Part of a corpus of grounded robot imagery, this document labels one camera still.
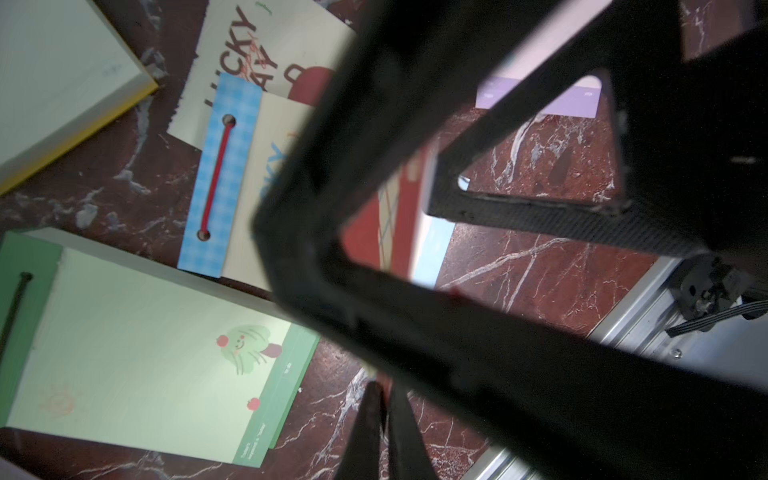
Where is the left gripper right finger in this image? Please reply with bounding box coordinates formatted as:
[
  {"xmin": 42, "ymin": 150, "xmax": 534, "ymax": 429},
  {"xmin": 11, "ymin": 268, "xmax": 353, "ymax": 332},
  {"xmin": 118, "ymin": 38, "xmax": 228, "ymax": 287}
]
[{"xmin": 387, "ymin": 383, "xmax": 439, "ymax": 480}]

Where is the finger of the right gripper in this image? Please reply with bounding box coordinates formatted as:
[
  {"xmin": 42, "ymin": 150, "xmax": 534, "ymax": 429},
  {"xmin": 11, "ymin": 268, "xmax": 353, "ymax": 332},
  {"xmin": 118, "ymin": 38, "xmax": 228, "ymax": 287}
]
[{"xmin": 252, "ymin": 1, "xmax": 767, "ymax": 479}]

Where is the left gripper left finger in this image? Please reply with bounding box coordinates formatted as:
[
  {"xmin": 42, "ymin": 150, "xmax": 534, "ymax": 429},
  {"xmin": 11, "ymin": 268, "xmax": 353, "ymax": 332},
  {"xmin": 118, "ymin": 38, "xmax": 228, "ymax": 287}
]
[{"xmin": 334, "ymin": 381, "xmax": 386, "ymax": 480}]

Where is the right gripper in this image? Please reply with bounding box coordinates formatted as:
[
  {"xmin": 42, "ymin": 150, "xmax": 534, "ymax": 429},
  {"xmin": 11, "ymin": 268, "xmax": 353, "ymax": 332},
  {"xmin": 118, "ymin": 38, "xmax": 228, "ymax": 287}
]
[{"xmin": 428, "ymin": 1, "xmax": 767, "ymax": 264}]

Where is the torn pink page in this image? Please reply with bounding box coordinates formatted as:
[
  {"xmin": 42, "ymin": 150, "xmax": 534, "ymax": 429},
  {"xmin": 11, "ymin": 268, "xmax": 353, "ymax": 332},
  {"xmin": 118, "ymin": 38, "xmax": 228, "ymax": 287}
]
[{"xmin": 475, "ymin": 0, "xmax": 610, "ymax": 119}]

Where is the torn lucky day cover page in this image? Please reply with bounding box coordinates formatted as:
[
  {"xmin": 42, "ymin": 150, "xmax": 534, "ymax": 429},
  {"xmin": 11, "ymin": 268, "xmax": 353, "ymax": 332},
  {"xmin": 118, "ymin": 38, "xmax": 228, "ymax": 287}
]
[{"xmin": 168, "ymin": 0, "xmax": 355, "ymax": 149}]

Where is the red apple memo pad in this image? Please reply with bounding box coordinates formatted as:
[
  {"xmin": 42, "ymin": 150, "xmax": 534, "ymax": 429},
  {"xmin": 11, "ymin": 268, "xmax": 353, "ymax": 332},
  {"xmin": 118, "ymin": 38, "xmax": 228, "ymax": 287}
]
[{"xmin": 177, "ymin": 67, "xmax": 455, "ymax": 290}]

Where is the green red lucky memo pad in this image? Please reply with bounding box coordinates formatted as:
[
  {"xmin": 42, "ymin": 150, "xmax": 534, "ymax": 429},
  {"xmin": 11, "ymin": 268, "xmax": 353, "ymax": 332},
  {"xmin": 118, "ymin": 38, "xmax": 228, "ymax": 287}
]
[{"xmin": 1, "ymin": 228, "xmax": 318, "ymax": 467}]

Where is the yellow top memo pad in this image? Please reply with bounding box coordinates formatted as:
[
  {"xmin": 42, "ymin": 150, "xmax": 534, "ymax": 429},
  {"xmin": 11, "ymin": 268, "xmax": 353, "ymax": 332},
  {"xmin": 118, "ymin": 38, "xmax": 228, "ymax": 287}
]
[{"xmin": 1, "ymin": 1, "xmax": 157, "ymax": 192}]

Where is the aluminium front rail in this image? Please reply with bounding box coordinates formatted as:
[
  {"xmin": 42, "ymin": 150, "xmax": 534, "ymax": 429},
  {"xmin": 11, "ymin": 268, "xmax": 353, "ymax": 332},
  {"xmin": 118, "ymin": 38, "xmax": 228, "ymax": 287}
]
[{"xmin": 461, "ymin": 254, "xmax": 768, "ymax": 480}]

